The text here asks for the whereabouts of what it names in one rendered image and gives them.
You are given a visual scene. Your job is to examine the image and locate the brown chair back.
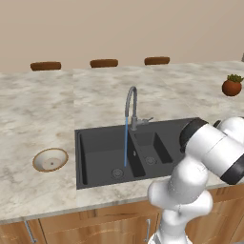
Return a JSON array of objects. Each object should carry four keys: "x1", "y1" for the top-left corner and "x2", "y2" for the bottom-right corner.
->
[
  {"x1": 143, "y1": 56, "x2": 171, "y2": 67},
  {"x1": 89, "y1": 58, "x2": 119, "y2": 69},
  {"x1": 30, "y1": 61, "x2": 62, "y2": 71}
]

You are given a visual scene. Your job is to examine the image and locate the blue water stream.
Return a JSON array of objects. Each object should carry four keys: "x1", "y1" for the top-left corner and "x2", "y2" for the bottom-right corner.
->
[{"x1": 124, "y1": 116, "x2": 130, "y2": 168}]

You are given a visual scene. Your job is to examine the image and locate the white bowl with brown rim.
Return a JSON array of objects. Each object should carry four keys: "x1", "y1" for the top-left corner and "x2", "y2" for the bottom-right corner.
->
[{"x1": 31, "y1": 147, "x2": 70, "y2": 173}]

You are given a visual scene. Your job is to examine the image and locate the potted plant in brown pot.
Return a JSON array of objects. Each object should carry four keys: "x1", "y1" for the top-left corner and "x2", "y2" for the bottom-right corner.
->
[{"x1": 221, "y1": 73, "x2": 244, "y2": 97}]

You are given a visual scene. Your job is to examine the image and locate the wooden cupboard door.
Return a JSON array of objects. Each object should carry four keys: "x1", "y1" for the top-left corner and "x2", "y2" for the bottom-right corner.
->
[
  {"x1": 0, "y1": 220, "x2": 44, "y2": 244},
  {"x1": 39, "y1": 200, "x2": 160, "y2": 244},
  {"x1": 185, "y1": 184, "x2": 244, "y2": 244}
]

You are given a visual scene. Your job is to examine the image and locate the dark grey double sink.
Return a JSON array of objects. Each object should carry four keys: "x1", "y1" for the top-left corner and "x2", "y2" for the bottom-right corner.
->
[{"x1": 74, "y1": 116, "x2": 200, "y2": 191}]

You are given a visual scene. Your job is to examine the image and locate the grey curved tap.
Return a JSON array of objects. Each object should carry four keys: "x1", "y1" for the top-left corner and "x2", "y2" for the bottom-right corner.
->
[{"x1": 124, "y1": 86, "x2": 154, "y2": 132}]

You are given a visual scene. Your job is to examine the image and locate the grey cupboard handle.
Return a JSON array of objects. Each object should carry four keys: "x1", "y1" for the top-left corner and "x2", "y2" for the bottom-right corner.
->
[
  {"x1": 144, "y1": 218, "x2": 152, "y2": 243},
  {"x1": 24, "y1": 220, "x2": 37, "y2": 244}
]

